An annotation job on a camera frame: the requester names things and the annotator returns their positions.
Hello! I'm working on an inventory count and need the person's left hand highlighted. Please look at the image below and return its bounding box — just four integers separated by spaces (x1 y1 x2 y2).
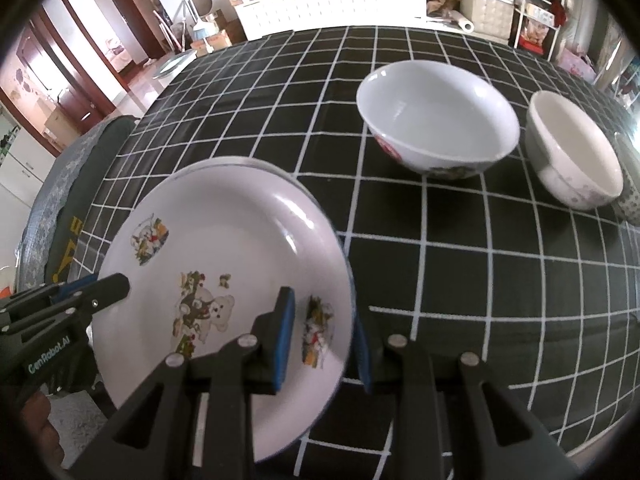
20 390 64 466

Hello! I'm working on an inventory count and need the black white grid tablecloth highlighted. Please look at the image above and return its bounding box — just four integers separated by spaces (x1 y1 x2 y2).
70 27 639 451

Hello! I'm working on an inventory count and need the paper towel roll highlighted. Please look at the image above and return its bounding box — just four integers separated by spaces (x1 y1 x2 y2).
449 11 475 34

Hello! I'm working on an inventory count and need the pink flower white plate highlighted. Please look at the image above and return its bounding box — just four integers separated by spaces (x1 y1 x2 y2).
184 156 357 316

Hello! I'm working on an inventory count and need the white tv cabinet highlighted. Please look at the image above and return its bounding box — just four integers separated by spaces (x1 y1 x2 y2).
235 0 514 44

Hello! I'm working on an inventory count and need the pink shopping bag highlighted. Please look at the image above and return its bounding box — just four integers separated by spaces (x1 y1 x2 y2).
556 48 597 84

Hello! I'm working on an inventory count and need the white bowl pale floral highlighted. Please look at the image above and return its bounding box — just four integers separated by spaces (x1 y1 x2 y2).
524 90 624 211

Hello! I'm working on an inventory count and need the white bowl red pattern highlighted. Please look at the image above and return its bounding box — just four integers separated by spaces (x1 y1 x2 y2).
356 60 521 180

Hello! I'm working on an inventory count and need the white floor lamp stand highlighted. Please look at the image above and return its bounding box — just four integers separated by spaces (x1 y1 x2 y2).
183 0 208 44

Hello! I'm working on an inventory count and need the white plastic storage bin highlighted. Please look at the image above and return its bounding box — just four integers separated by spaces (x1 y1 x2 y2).
153 50 198 80

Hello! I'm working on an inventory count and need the bear cartoon white plate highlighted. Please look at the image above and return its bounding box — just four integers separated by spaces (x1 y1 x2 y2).
91 167 355 460

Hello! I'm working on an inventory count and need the dark patterned ceramic bowl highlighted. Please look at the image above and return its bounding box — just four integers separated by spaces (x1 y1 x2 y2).
613 132 640 226

